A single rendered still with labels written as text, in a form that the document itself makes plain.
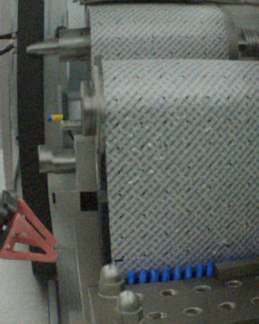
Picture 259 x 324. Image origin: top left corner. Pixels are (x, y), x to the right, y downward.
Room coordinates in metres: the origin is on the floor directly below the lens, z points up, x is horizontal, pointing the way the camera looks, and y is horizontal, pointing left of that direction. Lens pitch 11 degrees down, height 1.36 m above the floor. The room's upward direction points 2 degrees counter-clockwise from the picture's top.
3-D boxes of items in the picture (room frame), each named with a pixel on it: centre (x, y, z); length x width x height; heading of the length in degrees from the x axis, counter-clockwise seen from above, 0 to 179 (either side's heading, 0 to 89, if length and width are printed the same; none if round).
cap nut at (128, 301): (0.64, 0.01, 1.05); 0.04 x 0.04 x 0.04
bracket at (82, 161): (0.89, 0.08, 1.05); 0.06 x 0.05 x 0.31; 97
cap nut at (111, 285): (0.73, 0.03, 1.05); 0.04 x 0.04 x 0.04
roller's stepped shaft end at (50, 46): (1.10, 0.15, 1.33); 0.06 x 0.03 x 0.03; 97
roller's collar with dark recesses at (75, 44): (1.11, 0.09, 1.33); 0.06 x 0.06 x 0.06; 7
